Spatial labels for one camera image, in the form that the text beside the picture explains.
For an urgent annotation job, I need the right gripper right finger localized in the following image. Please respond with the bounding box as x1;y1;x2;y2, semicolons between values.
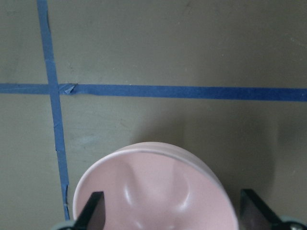
240;189;288;230

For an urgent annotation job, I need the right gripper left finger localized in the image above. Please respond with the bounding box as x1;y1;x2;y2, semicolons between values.
74;191;106;230

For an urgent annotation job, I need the pink bowl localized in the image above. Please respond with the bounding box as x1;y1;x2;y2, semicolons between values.
72;142;239;230

